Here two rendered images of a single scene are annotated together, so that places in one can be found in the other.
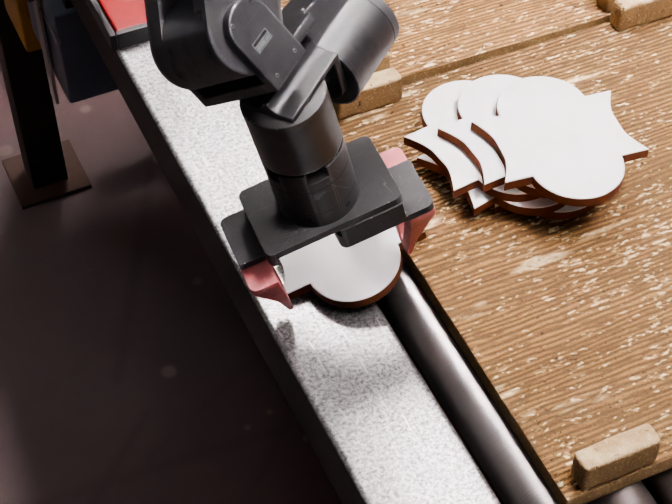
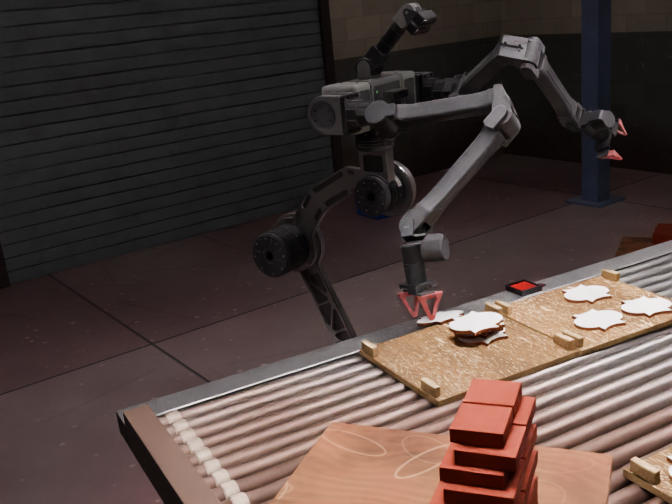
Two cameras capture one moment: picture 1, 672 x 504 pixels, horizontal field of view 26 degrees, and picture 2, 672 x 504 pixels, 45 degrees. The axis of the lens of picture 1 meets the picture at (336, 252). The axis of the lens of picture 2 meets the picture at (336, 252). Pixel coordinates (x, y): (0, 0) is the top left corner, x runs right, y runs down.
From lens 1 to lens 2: 2.09 m
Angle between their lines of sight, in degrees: 76
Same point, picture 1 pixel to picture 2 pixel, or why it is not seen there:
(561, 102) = (489, 321)
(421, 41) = (528, 317)
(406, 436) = (379, 337)
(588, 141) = (473, 325)
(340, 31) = (428, 242)
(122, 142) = not seen: outside the picture
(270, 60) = (404, 230)
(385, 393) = (392, 334)
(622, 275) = (439, 350)
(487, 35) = (537, 325)
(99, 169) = not seen: outside the picture
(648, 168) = (487, 351)
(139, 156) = not seen: outside the picture
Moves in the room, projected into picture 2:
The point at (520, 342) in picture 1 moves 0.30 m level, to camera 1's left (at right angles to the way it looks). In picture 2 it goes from (408, 340) to (393, 299)
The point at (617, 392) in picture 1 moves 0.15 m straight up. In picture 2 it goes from (395, 352) to (391, 296)
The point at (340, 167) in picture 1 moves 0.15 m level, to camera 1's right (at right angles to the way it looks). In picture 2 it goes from (410, 269) to (419, 288)
